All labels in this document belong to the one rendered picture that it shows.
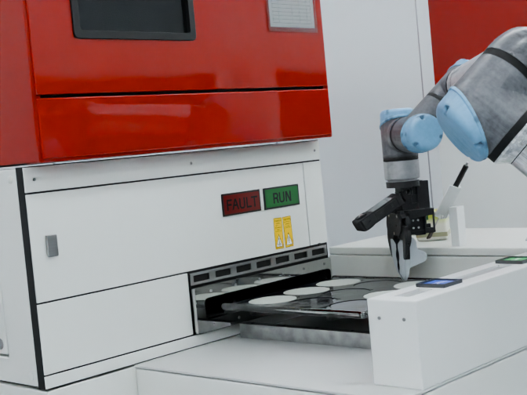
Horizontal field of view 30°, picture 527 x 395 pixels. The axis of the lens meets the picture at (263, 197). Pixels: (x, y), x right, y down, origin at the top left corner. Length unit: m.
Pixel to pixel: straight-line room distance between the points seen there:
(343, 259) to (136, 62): 0.73
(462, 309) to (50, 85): 0.80
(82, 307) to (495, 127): 0.81
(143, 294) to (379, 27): 3.37
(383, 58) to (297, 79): 2.92
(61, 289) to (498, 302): 0.77
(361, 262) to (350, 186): 2.54
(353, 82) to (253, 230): 2.80
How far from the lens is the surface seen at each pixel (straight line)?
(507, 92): 1.61
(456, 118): 1.58
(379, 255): 2.25
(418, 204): 2.11
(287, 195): 2.23
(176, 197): 2.00
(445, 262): 2.15
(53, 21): 1.79
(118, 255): 1.90
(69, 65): 1.80
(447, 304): 1.61
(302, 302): 1.98
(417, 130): 1.96
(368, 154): 4.94
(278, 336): 2.02
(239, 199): 2.12
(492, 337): 1.73
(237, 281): 2.10
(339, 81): 4.81
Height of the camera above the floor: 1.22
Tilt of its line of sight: 3 degrees down
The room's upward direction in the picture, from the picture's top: 5 degrees counter-clockwise
